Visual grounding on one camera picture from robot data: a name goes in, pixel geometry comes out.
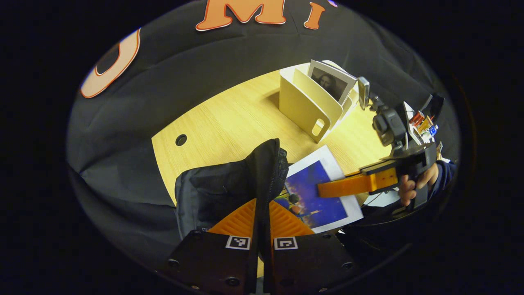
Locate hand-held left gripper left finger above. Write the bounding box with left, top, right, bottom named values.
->
left=158, top=198, right=259, bottom=295

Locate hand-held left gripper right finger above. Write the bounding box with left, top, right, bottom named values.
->
left=262, top=200, right=361, bottom=295

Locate blue cover book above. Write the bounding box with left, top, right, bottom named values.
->
left=273, top=145, right=364, bottom=234

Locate black schoolbag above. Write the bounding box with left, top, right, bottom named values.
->
left=174, top=138, right=289, bottom=240

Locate white bookshelf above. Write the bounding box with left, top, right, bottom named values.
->
left=279, top=59, right=361, bottom=144

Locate grey portrait cover book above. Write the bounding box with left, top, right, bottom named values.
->
left=307, top=59, right=357, bottom=106

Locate white paper sheet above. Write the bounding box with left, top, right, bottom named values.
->
left=362, top=189, right=402, bottom=207

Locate white electronics board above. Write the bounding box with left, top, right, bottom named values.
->
left=403, top=94, right=445, bottom=144

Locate black backdrop cloth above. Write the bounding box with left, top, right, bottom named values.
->
left=65, top=0, right=461, bottom=271

